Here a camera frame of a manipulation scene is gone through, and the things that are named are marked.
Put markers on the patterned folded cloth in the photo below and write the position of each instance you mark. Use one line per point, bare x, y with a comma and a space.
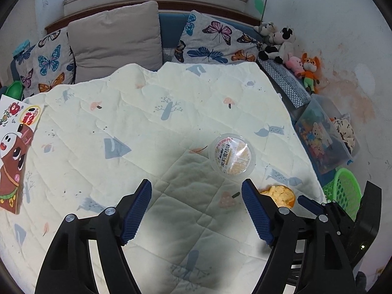
287, 82

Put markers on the cartoon bear paper bag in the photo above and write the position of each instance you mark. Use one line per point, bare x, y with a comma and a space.
18, 123

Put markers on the beige cushion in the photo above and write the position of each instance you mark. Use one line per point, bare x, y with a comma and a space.
106, 41

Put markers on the pink pig plush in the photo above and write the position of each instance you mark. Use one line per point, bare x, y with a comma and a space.
295, 65

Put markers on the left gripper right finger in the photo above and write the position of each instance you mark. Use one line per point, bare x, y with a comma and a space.
279, 228

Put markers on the butterfly pillow left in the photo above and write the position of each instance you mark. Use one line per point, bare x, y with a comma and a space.
47, 64

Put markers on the green plastic basket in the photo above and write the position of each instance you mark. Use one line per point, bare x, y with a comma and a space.
345, 190

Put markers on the butterfly pillow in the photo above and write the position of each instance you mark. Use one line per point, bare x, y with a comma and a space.
47, 64
209, 41

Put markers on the grey plush toy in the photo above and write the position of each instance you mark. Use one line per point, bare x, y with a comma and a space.
266, 30

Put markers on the cow plush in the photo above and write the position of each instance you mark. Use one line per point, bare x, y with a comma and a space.
280, 46

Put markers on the blue sofa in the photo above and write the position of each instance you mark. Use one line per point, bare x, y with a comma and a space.
171, 25

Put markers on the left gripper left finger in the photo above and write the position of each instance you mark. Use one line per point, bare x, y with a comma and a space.
116, 227

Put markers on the orange fox plush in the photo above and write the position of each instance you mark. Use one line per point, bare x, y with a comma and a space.
308, 75

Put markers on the butterfly pillow right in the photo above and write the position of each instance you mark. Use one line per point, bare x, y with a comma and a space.
209, 41

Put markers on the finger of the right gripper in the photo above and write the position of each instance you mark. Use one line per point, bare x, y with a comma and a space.
311, 205

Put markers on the clear storage bin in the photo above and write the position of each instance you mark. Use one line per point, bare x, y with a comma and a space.
327, 134

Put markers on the white quilted table cloth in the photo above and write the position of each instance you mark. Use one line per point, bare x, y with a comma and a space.
96, 141

